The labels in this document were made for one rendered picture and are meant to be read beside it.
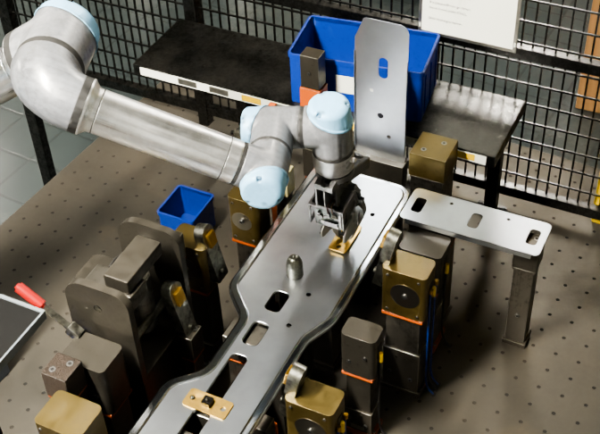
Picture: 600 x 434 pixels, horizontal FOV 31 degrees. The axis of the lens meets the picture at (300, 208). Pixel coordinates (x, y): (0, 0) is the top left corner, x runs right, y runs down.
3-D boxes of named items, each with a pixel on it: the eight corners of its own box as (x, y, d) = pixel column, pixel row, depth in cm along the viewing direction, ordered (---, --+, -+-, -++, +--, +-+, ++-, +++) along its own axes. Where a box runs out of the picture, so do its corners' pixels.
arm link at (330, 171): (322, 129, 195) (363, 141, 192) (324, 148, 198) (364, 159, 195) (304, 157, 190) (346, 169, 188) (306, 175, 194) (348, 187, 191)
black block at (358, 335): (386, 448, 211) (388, 350, 192) (340, 431, 215) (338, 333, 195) (395, 428, 215) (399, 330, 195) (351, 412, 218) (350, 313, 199)
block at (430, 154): (437, 284, 243) (445, 162, 219) (404, 274, 246) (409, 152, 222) (449, 262, 249) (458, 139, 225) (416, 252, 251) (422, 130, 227)
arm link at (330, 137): (304, 87, 186) (353, 87, 185) (309, 133, 194) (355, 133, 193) (300, 118, 181) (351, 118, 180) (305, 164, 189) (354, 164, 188)
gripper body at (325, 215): (308, 223, 202) (304, 179, 193) (327, 192, 207) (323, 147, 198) (345, 235, 199) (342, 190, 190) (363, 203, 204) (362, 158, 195)
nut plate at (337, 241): (345, 254, 209) (345, 249, 208) (327, 248, 210) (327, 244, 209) (362, 227, 214) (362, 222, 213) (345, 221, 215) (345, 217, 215)
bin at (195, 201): (195, 251, 255) (192, 222, 249) (160, 239, 258) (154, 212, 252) (218, 221, 262) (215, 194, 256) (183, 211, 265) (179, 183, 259)
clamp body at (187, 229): (220, 380, 226) (202, 254, 201) (175, 364, 229) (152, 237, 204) (234, 358, 230) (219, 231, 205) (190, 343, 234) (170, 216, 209)
